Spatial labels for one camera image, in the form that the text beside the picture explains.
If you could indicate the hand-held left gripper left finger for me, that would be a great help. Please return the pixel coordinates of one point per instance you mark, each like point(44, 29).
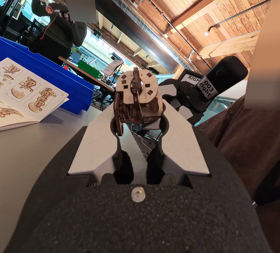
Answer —
point(91, 148)

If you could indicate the wooden work table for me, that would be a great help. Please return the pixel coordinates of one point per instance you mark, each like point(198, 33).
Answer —
point(107, 87)

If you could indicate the person's right forearm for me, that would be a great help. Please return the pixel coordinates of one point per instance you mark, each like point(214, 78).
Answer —
point(240, 137)

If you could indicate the blue plastic bin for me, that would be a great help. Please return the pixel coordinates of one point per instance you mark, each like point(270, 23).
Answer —
point(54, 76)

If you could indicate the model instruction booklet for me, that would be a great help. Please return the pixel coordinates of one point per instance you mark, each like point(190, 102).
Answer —
point(24, 95)

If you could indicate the wooden mechanical model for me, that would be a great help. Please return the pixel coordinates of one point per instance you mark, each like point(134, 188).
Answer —
point(140, 89)

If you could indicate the metal ceiling duct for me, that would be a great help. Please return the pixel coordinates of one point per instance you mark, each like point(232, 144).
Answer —
point(144, 24)

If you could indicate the computer monitor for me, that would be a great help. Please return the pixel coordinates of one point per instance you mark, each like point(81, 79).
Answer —
point(14, 4)

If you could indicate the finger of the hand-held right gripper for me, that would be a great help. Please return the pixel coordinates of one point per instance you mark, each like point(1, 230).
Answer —
point(172, 95)
point(186, 112)

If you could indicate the green storage bin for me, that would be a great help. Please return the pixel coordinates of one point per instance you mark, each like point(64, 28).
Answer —
point(87, 68)

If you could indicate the ceiling spot lamp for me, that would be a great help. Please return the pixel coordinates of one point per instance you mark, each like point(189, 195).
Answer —
point(207, 33)

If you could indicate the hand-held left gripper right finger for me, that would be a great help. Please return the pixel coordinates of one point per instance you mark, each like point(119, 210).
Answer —
point(183, 148)

